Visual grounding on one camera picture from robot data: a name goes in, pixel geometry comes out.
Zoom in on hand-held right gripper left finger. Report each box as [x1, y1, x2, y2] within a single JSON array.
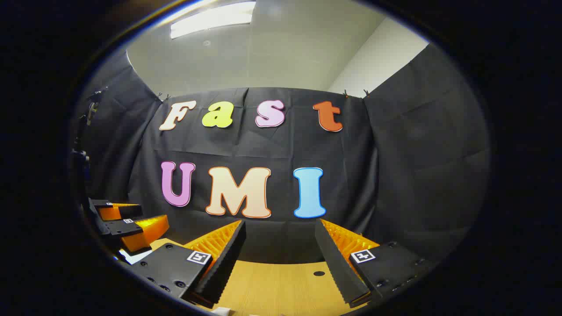
[[125, 219, 247, 310]]

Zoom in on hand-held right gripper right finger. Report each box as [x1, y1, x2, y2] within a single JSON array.
[[314, 218, 436, 308]]

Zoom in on ceiling light panel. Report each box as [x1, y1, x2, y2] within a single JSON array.
[[170, 1, 256, 40]]

